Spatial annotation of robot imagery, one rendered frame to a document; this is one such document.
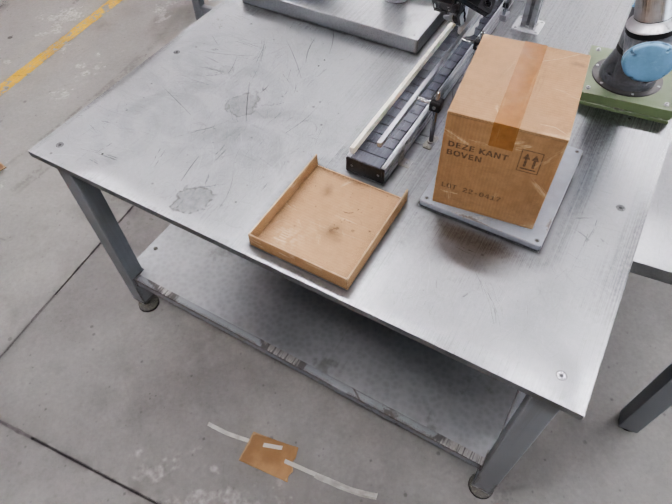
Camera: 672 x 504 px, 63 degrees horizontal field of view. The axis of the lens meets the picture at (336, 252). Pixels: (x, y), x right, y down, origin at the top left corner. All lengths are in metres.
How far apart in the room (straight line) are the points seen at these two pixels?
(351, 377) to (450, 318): 0.66
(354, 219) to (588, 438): 1.16
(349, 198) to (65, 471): 1.32
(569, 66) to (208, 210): 0.88
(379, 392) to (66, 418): 1.09
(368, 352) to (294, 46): 1.01
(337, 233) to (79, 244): 1.54
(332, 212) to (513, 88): 0.49
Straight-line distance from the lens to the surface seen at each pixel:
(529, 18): 2.02
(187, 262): 2.08
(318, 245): 1.27
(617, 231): 1.44
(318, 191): 1.38
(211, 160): 1.51
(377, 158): 1.39
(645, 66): 1.58
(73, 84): 3.49
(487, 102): 1.20
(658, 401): 1.93
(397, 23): 1.89
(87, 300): 2.40
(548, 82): 1.28
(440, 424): 1.73
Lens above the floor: 1.84
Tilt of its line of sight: 53 degrees down
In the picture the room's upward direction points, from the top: 2 degrees counter-clockwise
